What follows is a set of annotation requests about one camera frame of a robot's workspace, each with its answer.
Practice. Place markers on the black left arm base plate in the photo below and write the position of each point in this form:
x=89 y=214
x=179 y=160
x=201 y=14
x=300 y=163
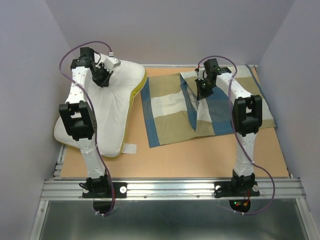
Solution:
x=120 y=191

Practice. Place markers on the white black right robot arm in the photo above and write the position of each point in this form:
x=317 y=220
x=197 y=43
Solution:
x=246 y=117

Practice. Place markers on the white pillow yellow edge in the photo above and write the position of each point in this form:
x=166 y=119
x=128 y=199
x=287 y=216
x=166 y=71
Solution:
x=112 y=105

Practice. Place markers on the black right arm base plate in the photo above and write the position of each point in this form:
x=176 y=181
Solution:
x=225 y=189

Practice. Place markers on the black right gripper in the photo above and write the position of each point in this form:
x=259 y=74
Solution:
x=201 y=94

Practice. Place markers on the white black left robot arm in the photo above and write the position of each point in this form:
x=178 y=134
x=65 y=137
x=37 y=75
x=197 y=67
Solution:
x=80 y=123

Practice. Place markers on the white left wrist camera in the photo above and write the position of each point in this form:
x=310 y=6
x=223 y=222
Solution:
x=110 y=63

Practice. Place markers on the white pillow label tag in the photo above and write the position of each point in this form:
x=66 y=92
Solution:
x=129 y=148

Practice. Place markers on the blue beige white plaid pillowcase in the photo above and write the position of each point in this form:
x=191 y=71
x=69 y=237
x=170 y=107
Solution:
x=172 y=113

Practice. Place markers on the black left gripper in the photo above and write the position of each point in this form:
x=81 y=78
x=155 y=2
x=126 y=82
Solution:
x=105 y=82

